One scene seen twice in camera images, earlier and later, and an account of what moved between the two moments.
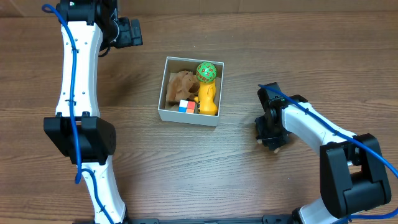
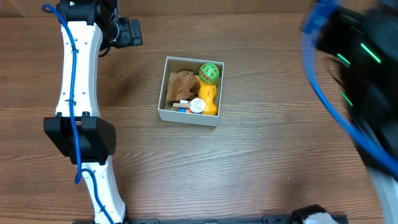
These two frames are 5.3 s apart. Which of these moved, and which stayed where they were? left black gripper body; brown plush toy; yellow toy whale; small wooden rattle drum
Moved: small wooden rattle drum
Stayed: brown plush toy; yellow toy whale; left black gripper body
